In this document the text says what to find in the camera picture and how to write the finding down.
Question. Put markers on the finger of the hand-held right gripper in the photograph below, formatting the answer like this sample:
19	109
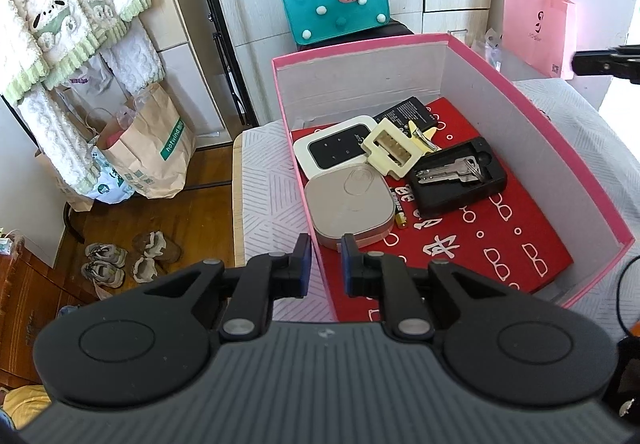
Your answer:
595	62

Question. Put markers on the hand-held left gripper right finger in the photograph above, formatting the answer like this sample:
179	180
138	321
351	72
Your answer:
347	264

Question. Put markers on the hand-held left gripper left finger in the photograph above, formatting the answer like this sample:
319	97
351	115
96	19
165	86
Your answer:
304	259

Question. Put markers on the beige rounded square case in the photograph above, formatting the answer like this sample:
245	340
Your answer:
345	209

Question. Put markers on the pink cardboard box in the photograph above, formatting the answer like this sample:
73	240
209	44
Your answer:
575	163

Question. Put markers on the cream plastic clip holder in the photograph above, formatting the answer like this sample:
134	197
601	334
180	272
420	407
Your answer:
395	148

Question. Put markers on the pink gift bag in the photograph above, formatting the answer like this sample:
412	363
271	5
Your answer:
537	28

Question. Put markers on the yellow black battery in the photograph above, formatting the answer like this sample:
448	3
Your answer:
400	219

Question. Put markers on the clear plastic bag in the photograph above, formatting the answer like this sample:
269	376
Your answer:
492	48

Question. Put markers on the white black portable router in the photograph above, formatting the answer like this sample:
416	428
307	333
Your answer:
335	146

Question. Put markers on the black key tray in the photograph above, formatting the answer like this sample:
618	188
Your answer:
450	199

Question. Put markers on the silver keys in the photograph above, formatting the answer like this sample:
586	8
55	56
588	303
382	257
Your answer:
450	171

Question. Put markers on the yellow metal clip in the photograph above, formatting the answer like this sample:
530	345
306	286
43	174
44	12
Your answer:
420	136

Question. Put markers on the brown fluffy slipper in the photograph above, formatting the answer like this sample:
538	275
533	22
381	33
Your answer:
146	270
157	246

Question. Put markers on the red printed cloth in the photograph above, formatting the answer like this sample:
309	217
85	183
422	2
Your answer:
500	244

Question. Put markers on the black flat battery pack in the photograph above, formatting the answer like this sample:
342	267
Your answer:
405	112

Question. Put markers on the brown paper bag green label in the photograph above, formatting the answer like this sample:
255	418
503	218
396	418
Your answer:
160	158

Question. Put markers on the grey sneaker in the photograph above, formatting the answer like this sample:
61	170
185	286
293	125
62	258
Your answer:
102	274
105	254

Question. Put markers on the green white plastic bag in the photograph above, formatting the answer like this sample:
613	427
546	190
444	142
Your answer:
112	184

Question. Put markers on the white fluffy pants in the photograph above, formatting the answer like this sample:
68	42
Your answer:
135	53

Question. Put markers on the white printed plastic bag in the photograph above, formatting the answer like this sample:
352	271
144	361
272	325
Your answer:
90	78

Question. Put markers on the black device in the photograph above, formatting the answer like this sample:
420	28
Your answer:
625	384

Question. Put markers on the yellow cloth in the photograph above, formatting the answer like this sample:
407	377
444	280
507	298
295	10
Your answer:
27	406

